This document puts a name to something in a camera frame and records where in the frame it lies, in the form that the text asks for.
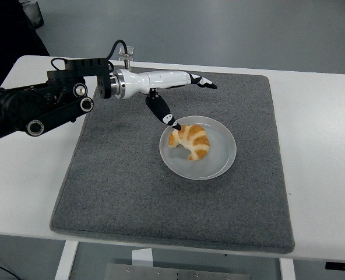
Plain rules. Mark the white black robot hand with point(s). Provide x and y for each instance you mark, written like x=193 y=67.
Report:
x=155 y=80

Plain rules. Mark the golden croissant bread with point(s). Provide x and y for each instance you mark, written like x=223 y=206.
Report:
x=194 y=143

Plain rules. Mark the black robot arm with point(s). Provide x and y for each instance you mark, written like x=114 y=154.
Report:
x=44 y=108

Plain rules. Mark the pale grey round plate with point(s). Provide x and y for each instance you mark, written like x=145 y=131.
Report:
x=219 y=157

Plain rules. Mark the grey metal plate with screws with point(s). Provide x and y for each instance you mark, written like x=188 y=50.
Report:
x=175 y=272

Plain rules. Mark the grey felt mat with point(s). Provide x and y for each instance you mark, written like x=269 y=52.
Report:
x=166 y=204

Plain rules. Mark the grey mesh bin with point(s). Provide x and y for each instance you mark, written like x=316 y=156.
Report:
x=32 y=11

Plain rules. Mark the dark bulky object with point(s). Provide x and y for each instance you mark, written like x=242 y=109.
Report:
x=6 y=38

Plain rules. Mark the white table leg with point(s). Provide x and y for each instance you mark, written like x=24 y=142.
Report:
x=66 y=261
x=287 y=269

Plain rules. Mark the black table control panel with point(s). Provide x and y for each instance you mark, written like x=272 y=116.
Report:
x=341 y=266

